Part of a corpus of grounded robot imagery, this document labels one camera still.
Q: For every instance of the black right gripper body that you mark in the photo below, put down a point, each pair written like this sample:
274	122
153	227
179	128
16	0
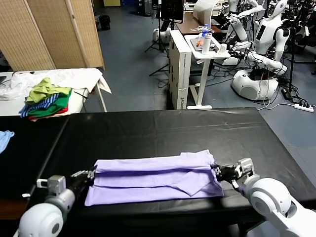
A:
229	172

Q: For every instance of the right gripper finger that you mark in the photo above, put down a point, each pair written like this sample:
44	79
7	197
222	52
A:
219	177
217	168

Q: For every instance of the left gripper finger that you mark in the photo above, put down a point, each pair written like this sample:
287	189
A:
79	174
91	176

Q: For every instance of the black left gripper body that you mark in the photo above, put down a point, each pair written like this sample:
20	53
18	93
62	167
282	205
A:
76	186

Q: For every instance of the lavender t-shirt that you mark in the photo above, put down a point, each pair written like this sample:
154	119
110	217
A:
148	180

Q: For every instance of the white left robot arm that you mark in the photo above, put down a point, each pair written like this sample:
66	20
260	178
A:
44	217

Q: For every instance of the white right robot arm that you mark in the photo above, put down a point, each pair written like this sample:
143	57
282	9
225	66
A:
269	197

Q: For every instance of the beige garment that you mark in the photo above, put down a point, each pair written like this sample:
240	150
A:
49	118

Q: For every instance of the red garment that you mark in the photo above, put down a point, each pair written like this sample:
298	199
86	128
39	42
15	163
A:
64	109

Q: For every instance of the green garment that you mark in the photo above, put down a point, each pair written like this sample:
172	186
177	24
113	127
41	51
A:
59	105

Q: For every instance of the blue striped garment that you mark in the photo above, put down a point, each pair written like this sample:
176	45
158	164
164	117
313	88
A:
44	103

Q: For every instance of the light blue garment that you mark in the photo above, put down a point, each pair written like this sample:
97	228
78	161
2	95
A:
5	140

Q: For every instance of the white standing desk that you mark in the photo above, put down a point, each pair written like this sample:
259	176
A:
203	81

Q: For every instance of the yellow-green shirt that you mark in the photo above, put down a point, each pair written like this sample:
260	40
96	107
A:
42	90

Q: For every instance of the white cloth-covered table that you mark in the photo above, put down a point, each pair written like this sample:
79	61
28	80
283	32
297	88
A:
74	79

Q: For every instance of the black power adapter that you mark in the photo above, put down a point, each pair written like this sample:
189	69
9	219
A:
286	93

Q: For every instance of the white power strip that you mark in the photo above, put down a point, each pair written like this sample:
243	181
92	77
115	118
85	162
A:
303	107

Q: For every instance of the tall white cardboard box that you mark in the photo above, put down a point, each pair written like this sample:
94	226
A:
182	74

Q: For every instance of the white plastic bag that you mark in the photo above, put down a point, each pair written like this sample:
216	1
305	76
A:
17	84

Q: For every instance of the black tripod stand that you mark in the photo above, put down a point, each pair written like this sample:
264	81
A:
159	70
159	24

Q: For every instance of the white paper cup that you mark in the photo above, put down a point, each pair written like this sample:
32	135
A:
222	49

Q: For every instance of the white thermos bottle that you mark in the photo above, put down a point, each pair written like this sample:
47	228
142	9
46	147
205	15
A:
206	45

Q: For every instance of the small orange object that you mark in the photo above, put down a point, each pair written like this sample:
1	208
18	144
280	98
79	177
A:
200	44

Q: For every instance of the black pole stand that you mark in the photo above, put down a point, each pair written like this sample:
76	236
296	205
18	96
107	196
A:
292	61

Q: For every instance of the clear plastic water bottle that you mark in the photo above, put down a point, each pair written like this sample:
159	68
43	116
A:
205	30

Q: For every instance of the bamboo folding screen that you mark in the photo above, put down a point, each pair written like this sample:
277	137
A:
49	37

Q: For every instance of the white humanoid robot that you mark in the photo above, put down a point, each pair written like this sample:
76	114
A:
238	27
265	32

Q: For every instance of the brown wooden desk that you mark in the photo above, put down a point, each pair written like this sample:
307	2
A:
190	24

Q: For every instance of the black trash bin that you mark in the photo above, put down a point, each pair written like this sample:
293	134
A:
105	23

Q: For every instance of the white curved plastic cover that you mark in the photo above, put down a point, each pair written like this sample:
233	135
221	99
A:
202	11

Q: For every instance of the black monitor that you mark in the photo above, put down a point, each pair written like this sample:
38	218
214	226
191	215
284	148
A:
172	11

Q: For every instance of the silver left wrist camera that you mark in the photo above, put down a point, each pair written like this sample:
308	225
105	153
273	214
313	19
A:
56	184

